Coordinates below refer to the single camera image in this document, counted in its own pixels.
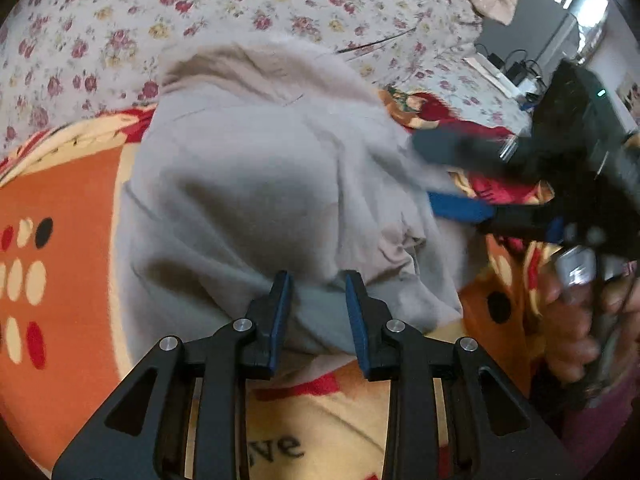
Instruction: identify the floral bed sheet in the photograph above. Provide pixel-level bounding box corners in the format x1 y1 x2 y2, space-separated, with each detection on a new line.
0 0 531 161

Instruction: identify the grey zip jacket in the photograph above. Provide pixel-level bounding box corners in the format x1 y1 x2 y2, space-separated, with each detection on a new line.
117 32 466 361

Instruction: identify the person's right forearm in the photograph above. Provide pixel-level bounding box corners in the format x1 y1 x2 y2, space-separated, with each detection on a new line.
560 367 640 480

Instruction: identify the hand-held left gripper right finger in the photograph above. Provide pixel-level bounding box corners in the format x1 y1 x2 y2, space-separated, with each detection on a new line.
345 270 581 480

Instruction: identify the black charger with cables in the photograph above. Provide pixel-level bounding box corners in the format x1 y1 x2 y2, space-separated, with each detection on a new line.
475 44 543 88

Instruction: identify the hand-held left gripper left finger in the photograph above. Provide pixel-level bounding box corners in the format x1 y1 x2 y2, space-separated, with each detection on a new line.
51 270 293 480

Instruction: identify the orange red printed blanket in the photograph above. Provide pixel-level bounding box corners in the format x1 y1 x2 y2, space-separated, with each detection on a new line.
0 87 566 480

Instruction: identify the person's right hand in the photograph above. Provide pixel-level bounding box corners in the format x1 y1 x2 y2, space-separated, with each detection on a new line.
542 260 640 386

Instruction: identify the white power strip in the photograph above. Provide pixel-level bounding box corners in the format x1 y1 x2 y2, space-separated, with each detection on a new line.
462 52 546 106

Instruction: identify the window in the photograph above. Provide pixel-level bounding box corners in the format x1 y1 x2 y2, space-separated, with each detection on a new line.
530 0 613 58

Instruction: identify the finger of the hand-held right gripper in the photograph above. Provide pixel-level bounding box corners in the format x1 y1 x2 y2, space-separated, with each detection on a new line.
412 129 538 183
429 191 566 247

